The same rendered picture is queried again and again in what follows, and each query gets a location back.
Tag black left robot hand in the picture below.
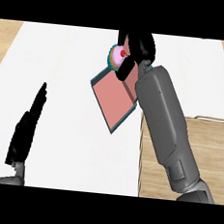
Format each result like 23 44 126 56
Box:
4 78 49 169

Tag pink frosted cupcake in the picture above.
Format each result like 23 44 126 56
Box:
106 43 130 73

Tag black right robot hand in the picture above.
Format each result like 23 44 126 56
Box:
113 29 158 85

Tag pink tray with teal rim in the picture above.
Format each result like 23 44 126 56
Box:
85 55 154 138

